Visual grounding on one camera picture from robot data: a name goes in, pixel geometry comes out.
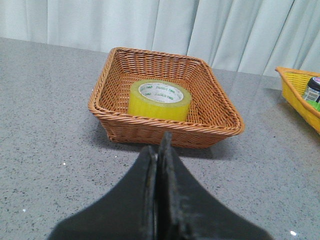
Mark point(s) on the yellow packing tape roll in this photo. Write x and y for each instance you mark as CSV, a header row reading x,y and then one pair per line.
x,y
159,99

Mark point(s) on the white curtain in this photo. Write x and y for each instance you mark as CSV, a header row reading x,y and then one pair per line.
x,y
248,36

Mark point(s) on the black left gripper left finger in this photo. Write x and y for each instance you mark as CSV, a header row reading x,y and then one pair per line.
x,y
126,212

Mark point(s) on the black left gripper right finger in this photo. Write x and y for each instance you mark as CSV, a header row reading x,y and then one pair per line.
x,y
186,211

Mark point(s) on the brown wicker basket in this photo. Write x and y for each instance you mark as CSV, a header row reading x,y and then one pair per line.
x,y
211,118

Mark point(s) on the dark blue lidded jar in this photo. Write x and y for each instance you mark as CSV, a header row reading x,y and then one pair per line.
x,y
312,90

